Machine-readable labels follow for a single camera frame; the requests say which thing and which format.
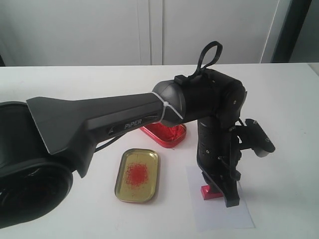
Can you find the white cable tie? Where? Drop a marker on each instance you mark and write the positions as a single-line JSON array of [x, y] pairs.
[[165, 106]]

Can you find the red ink paste tin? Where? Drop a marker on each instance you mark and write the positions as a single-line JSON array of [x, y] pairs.
[[167, 137]]

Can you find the red stamp block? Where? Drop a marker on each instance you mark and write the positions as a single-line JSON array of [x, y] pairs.
[[210, 193]]

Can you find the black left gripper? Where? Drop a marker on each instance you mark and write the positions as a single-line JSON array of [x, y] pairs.
[[218, 154]]

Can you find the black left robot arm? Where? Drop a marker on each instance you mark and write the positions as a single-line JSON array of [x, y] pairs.
[[44, 140]]

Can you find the white cabinet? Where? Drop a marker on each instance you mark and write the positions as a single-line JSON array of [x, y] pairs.
[[137, 32]]

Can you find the gold tin lid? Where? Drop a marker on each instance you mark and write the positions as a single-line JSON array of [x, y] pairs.
[[137, 176]]

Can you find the white paper sheet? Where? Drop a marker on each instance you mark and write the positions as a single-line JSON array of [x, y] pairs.
[[212, 214]]

